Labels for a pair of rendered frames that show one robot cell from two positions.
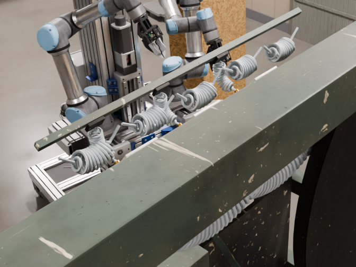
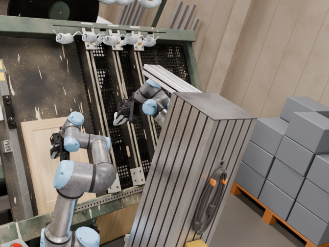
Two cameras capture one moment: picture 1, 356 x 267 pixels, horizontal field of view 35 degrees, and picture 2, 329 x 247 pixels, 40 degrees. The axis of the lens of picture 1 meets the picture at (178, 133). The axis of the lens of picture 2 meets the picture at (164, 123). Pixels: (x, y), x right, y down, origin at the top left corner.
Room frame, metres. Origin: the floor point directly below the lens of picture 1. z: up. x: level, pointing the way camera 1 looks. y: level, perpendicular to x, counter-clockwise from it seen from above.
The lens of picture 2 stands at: (4.58, -0.13, 2.54)
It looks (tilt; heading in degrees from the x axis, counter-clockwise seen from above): 21 degrees down; 169
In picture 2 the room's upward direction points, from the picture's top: 17 degrees clockwise
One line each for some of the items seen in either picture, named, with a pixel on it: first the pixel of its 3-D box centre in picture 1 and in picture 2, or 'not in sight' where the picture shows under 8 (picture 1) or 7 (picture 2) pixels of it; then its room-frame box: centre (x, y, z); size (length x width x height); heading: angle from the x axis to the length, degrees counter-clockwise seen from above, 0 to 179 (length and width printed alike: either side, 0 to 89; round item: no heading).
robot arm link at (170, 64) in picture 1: (173, 70); (84, 244); (2.87, 0.00, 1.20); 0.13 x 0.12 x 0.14; 97
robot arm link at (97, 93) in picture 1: (95, 99); not in sight; (2.60, 0.42, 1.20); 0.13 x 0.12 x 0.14; 151
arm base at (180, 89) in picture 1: (174, 88); not in sight; (2.87, 0.00, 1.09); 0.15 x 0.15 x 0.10
